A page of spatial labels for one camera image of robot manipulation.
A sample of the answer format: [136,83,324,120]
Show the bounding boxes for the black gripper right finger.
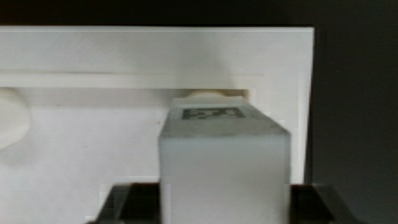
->
[290,184,356,224]

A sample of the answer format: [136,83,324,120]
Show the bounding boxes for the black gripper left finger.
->
[88,183,162,224]

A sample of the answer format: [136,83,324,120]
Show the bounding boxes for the white table leg with tag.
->
[159,96,292,224]

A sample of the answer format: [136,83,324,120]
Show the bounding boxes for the white square tabletop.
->
[0,26,315,224]

